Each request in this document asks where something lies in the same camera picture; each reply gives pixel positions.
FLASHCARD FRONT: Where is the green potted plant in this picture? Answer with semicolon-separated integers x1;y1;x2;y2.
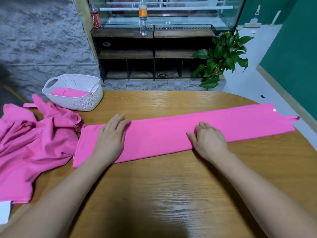
191;29;255;91

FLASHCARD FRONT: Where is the clear bottle with orange label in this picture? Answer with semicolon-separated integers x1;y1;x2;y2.
138;0;149;37

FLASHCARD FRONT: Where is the white woven plastic basket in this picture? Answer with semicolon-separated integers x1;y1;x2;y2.
41;73;104;112

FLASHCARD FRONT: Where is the person's left hand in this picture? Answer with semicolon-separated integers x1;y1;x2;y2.
91;113;132;166

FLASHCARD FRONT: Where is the white mop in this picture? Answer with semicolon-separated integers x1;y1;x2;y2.
243;4;262;29

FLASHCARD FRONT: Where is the pile of pink cloths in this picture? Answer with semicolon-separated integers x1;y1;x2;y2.
0;93;84;224

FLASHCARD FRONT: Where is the dark wooden shelf cabinet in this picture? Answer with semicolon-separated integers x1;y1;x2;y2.
90;26;227;82

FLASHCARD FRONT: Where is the person's right hand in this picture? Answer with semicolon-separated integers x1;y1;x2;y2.
186;121;230;165

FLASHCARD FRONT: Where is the person's right forearm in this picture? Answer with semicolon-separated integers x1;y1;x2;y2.
212;152;317;238

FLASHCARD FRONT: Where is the red label cola bottle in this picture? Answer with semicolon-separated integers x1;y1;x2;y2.
90;6;102;31

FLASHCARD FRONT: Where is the person's left forearm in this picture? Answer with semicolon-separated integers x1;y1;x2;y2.
0;155;111;238

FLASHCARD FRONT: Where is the pink towel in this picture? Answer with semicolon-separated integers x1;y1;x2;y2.
72;102;301;169
51;87;91;98

